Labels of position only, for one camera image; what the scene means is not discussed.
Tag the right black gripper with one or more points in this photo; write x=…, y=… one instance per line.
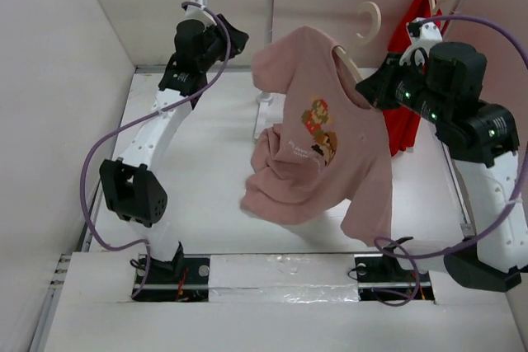
x=379, y=86

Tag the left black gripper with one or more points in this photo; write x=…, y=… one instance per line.
x=238, y=39

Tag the pink t shirt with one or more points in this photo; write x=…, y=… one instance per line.
x=330, y=146

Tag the beige wooden hanger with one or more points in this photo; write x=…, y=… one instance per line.
x=359, y=40

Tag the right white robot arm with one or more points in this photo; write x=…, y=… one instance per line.
x=442, y=84

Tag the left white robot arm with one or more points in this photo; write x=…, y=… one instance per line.
x=130, y=186

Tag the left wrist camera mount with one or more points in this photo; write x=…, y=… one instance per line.
x=195, y=10

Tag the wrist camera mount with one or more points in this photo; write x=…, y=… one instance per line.
x=195, y=10
x=423, y=36

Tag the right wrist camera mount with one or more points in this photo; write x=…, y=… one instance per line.
x=423, y=36

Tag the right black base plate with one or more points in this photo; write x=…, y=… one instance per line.
x=381, y=278

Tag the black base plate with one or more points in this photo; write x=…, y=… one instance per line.
x=381, y=278
x=188, y=284

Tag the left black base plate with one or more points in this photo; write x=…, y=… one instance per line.
x=188, y=284

